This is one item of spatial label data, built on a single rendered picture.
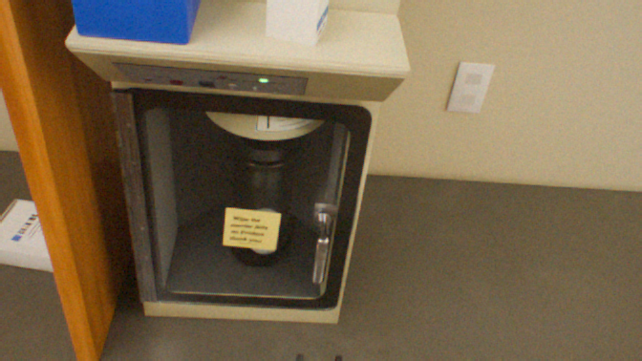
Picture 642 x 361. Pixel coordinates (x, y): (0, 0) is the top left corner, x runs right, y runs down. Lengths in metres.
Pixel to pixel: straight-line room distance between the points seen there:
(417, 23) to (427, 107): 0.19
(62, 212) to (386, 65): 0.43
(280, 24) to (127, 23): 0.14
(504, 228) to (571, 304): 0.20
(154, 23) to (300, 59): 0.14
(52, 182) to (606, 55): 1.02
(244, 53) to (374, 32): 0.14
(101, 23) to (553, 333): 0.89
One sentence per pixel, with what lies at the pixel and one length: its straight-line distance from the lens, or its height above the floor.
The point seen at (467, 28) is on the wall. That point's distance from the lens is 1.23.
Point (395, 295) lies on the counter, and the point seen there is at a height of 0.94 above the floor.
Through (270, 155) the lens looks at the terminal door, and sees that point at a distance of 0.79.
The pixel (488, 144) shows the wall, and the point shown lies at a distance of 1.40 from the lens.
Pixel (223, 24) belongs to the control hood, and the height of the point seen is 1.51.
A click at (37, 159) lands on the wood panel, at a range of 0.75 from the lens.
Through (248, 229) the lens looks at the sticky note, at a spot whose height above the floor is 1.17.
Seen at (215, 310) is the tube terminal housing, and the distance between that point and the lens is 1.05.
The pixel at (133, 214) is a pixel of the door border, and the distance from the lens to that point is 0.89.
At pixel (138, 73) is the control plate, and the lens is 0.67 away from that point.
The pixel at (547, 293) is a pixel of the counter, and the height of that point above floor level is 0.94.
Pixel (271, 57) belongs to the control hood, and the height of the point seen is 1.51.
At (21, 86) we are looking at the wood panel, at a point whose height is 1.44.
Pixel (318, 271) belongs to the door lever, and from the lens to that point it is 0.87.
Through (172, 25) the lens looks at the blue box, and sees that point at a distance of 0.59.
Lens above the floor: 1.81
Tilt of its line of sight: 41 degrees down
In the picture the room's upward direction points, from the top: 8 degrees clockwise
